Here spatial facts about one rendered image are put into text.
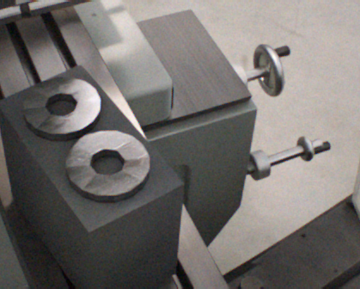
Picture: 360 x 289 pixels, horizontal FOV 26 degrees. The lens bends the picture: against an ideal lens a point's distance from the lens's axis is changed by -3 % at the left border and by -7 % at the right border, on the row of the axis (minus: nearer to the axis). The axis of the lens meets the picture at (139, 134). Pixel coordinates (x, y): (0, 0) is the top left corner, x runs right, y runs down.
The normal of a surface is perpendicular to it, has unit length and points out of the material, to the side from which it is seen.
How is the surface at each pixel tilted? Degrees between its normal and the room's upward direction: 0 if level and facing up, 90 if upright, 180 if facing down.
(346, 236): 0
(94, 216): 0
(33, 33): 0
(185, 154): 90
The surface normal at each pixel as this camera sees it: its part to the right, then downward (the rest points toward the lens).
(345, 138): 0.01, -0.66
